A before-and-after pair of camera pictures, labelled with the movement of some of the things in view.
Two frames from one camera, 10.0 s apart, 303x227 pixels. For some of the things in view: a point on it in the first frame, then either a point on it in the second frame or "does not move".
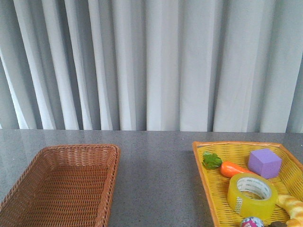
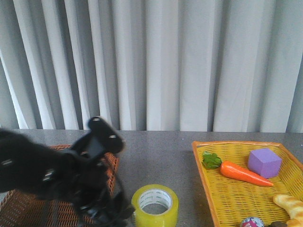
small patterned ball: [252, 222] does not move
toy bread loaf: [294, 207] does not move
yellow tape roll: [256, 184] -> [155, 205]
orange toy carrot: [211, 161] does not move
